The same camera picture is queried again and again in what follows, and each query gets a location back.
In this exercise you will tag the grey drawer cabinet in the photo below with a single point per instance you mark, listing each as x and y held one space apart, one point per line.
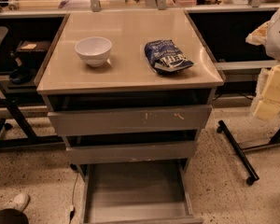
126 80

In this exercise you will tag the white shoe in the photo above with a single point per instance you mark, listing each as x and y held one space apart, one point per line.
19 202

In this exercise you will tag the black wheeled stand base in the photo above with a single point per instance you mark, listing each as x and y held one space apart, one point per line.
241 148

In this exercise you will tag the blue chip bag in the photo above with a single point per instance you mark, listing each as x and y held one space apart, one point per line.
165 58

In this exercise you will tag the bottom grey open drawer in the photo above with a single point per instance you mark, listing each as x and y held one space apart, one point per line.
145 192

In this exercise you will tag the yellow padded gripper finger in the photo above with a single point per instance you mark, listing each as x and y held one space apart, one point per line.
266 104

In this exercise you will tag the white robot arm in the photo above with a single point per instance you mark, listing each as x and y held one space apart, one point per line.
268 35

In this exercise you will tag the dark box on shelf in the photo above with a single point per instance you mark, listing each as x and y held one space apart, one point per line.
33 49

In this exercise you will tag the top grey drawer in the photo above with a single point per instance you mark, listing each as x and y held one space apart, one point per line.
130 120

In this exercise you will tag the white ceramic bowl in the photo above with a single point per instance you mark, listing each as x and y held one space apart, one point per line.
94 51

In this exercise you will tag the middle grey drawer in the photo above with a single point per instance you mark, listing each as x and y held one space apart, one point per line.
132 152

